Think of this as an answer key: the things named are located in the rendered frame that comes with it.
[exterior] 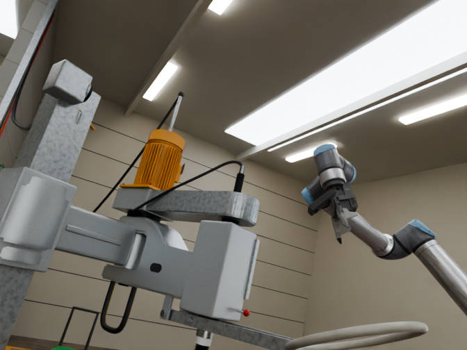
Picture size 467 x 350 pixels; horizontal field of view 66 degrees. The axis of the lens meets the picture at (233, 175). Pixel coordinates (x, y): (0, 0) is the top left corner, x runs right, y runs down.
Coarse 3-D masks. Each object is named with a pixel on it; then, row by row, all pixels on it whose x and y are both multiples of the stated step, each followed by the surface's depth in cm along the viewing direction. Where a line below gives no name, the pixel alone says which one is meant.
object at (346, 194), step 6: (330, 186) 131; (336, 186) 131; (342, 186) 130; (348, 186) 130; (336, 192) 129; (342, 192) 130; (348, 192) 129; (336, 198) 127; (342, 198) 126; (348, 198) 126; (354, 198) 126; (330, 204) 130; (342, 204) 126; (348, 204) 126; (354, 204) 124; (330, 210) 131; (354, 210) 126; (336, 216) 128
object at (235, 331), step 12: (180, 312) 168; (192, 324) 161; (204, 324) 158; (216, 324) 154; (228, 324) 151; (228, 336) 149; (240, 336) 146; (252, 336) 143; (264, 336) 140; (276, 336) 137; (276, 348) 136
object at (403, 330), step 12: (372, 324) 107; (384, 324) 107; (396, 324) 108; (408, 324) 109; (420, 324) 112; (312, 336) 112; (324, 336) 110; (336, 336) 108; (348, 336) 107; (360, 336) 107; (384, 336) 141; (396, 336) 136; (408, 336) 131; (288, 348) 122; (300, 348) 138; (312, 348) 142; (324, 348) 144; (336, 348) 145; (348, 348) 145
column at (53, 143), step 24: (48, 96) 180; (96, 96) 185; (48, 120) 167; (72, 120) 175; (24, 144) 173; (48, 144) 166; (72, 144) 175; (48, 168) 166; (72, 168) 175; (0, 288) 149; (24, 288) 156; (0, 312) 149; (0, 336) 149
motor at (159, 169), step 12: (156, 132) 225; (168, 132) 224; (156, 144) 223; (168, 144) 224; (180, 144) 228; (144, 156) 222; (156, 156) 218; (168, 156) 222; (180, 156) 229; (144, 168) 217; (156, 168) 217; (168, 168) 220; (180, 168) 239; (144, 180) 215; (156, 180) 216; (168, 180) 221
